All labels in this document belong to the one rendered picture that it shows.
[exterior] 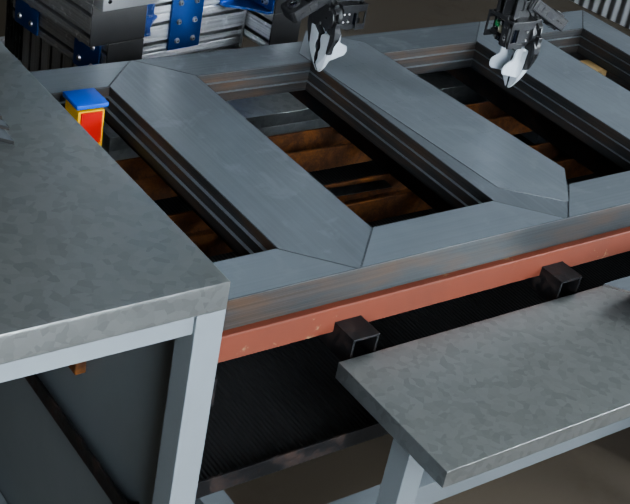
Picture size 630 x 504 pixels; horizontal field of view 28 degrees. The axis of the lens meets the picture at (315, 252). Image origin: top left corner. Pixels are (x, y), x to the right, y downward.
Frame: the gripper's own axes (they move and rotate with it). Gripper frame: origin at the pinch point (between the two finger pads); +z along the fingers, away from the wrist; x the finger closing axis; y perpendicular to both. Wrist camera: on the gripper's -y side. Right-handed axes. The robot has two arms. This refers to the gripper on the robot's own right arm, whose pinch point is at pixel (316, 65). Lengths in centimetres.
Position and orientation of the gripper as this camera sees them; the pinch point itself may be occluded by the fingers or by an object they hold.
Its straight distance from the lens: 249.9
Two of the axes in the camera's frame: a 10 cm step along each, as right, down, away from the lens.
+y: 8.1, -1.8, 5.5
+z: -1.7, 8.3, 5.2
